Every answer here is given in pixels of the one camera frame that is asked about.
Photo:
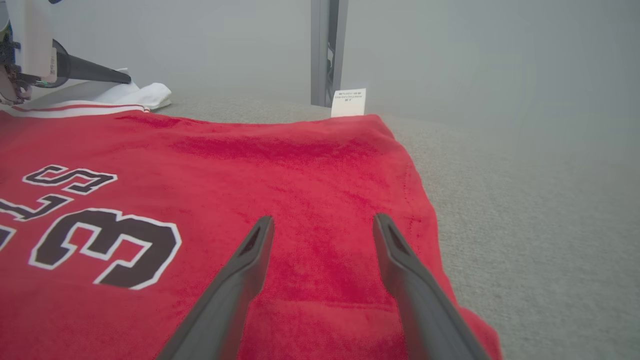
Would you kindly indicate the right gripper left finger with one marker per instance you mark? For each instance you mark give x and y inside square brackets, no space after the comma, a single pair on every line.
[230,300]

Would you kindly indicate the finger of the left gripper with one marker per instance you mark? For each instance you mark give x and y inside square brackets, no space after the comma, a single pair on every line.
[90,72]

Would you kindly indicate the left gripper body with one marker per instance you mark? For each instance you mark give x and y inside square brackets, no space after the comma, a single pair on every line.
[32,45]

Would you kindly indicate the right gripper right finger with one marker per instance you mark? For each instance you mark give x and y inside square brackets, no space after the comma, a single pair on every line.
[425,315]

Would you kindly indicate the red basketball jersey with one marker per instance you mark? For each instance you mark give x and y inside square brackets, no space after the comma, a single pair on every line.
[300,200]

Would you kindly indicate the grey partition post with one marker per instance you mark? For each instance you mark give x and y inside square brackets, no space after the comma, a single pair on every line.
[319,50]
[342,40]

